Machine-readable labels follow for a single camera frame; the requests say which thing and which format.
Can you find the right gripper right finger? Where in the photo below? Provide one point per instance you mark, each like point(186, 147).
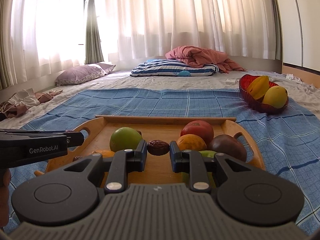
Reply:
point(191, 162)

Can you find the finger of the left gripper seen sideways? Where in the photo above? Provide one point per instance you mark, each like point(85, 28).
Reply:
point(74, 139)

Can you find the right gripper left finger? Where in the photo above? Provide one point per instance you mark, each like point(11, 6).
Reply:
point(121, 164)

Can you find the small green apple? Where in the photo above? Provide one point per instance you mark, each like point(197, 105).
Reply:
point(208, 153)

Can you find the orange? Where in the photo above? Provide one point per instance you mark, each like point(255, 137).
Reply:
point(191, 142)
point(104, 153)

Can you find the red date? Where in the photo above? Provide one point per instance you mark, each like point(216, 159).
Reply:
point(76, 158)
point(158, 147)

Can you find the large green apple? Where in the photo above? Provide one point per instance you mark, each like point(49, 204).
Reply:
point(124, 138)

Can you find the red tomato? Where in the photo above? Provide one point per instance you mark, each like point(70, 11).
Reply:
point(200, 128)

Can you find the dark purple plum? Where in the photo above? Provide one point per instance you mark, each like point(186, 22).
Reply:
point(228, 145)

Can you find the person's left hand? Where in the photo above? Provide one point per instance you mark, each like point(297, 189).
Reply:
point(4, 200)

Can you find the wooden serving tray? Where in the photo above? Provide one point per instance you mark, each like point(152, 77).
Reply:
point(158, 132)

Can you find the clothes pile at left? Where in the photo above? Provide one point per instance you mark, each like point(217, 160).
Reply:
point(23, 100)

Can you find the purple pillow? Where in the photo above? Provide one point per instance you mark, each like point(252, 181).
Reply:
point(82, 74)

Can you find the green drape curtain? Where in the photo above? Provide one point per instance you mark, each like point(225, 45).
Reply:
point(277, 23)
point(93, 51)

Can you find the white box on bed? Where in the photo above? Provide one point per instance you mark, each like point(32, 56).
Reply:
point(232, 81)

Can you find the red glass fruit bowl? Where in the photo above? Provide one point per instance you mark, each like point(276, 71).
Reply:
point(257, 105)

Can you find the blue striped pillow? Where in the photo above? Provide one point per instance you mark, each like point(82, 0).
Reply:
point(164, 67)

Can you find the yellow starfruit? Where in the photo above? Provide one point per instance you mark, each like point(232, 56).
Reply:
point(258, 88)

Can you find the blue checkered cloth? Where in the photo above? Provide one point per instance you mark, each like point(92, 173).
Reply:
point(289, 142)

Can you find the pink blanket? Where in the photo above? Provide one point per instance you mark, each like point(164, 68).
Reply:
point(197, 57)

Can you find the yellow mango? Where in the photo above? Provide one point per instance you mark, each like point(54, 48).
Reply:
point(276, 96)

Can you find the white clothes pile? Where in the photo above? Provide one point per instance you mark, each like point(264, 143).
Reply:
point(312, 80)

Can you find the white sheer curtain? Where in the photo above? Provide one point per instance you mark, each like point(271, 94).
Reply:
point(42, 37)

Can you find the right green drape curtain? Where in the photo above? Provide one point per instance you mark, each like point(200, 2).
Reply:
point(277, 23)

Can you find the white wardrobe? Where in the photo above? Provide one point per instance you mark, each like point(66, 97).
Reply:
point(300, 32)

